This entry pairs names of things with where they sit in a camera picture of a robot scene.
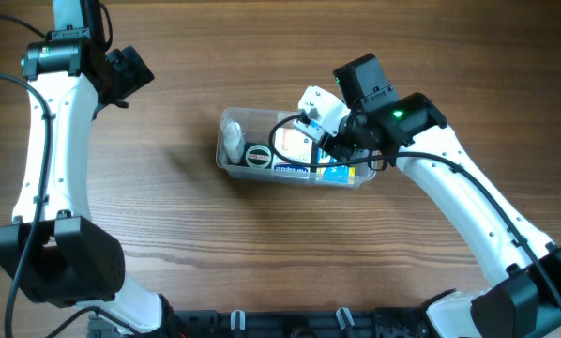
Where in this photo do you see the blue yellow VapoDrops box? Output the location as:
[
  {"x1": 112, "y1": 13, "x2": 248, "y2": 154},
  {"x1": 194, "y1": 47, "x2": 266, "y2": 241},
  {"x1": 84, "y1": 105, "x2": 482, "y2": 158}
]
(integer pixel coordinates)
[{"x1": 316, "y1": 149, "x2": 356, "y2": 185}]

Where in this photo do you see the white orange medicine box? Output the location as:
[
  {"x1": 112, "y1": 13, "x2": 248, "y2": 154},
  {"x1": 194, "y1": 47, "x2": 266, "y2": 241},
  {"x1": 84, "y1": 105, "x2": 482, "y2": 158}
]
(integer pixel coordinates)
[{"x1": 272, "y1": 128, "x2": 313, "y2": 179}]

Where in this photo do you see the green round-logo packet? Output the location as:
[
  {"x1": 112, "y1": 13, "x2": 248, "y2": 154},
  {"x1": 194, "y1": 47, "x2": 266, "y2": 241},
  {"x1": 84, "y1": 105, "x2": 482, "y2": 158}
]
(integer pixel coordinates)
[{"x1": 241, "y1": 143, "x2": 273, "y2": 169}]

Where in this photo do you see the white spray bottle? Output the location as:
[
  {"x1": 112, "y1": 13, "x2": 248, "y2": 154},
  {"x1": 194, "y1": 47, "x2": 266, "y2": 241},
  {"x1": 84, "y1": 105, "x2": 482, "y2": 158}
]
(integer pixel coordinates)
[{"x1": 220, "y1": 118, "x2": 245, "y2": 164}]

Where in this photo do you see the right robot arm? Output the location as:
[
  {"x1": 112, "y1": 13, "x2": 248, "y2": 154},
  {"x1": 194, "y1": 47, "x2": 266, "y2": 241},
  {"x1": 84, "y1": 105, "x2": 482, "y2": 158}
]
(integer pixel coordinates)
[{"x1": 299, "y1": 54, "x2": 561, "y2": 337}]

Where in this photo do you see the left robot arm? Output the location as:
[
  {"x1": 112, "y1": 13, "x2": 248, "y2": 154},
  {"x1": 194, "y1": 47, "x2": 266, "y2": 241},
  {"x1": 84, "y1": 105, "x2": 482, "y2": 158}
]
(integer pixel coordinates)
[{"x1": 0, "y1": 1, "x2": 171, "y2": 337}]

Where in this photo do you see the clear plastic container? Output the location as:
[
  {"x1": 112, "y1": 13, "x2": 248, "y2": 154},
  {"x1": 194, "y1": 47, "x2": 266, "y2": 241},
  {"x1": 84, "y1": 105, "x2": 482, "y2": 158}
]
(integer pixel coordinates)
[{"x1": 217, "y1": 107, "x2": 376, "y2": 188}]

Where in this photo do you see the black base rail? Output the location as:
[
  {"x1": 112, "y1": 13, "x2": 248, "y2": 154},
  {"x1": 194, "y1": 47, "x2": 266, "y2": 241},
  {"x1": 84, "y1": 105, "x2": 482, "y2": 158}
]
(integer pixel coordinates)
[{"x1": 86, "y1": 307, "x2": 450, "y2": 338}]

